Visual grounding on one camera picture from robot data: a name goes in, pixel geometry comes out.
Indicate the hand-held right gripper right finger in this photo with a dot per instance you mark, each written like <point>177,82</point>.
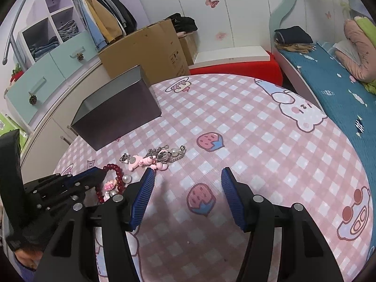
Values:
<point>232,199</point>

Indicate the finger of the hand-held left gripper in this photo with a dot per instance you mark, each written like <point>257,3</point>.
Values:
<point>88,174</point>
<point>58,196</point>

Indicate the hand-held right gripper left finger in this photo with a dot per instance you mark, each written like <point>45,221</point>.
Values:
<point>144,196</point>

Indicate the grey metal tin box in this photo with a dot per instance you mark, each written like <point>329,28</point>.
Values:
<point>117,117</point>

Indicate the person's left hand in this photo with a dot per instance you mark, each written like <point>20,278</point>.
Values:
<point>28,257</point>

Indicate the cream cabinet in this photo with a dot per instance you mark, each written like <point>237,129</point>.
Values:
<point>58,117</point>

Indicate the pink checked tablecloth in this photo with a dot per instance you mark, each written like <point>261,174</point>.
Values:
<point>249,129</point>

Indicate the pine cone drawer knob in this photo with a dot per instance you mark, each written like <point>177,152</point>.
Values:
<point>33,99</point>
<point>80,57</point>

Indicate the wide teal drawer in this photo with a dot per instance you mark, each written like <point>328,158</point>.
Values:
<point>38,85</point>

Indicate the red and green decoration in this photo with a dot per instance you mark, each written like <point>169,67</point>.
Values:
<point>16,76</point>

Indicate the small teal drawer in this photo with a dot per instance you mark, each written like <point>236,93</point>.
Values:
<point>67,53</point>

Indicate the red storage bench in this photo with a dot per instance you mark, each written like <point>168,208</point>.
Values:
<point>258,70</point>

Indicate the folded blue jeans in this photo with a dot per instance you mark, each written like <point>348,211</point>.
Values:
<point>44,48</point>

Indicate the white bench top cushion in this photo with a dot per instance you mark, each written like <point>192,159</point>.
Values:
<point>232,55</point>

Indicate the large cardboard box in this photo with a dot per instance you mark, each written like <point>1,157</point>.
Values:
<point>158,47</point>

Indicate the folded grey patterned clothes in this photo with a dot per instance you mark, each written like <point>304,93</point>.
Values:
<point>68,29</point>

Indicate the teal printed bed mattress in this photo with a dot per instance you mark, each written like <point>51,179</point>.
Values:
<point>323,76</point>

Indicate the small cardboard box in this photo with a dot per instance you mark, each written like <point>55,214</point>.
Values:
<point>188,48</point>

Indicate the grey curved metal pole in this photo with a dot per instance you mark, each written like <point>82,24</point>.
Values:
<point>14,26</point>

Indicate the row of hanging clothes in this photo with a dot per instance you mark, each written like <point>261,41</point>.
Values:
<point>102,17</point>

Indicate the folded tan clothes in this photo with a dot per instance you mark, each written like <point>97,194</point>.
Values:
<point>296,48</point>

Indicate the folded dark clothes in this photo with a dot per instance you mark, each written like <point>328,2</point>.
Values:
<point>293,34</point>

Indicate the pile of black clothes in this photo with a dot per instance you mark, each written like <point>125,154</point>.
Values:
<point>183,23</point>

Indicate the white wardrobe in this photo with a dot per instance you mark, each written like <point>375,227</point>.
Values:
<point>249,11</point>

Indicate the white pillow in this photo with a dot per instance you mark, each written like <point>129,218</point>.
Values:
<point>346,48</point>

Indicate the pink quilt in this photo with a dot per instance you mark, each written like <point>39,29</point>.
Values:
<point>357,53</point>

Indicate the large pink butterfly sticker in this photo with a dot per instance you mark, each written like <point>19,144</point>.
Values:
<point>212,1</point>

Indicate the green quilt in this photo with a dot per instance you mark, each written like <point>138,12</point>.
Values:
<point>365,25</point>

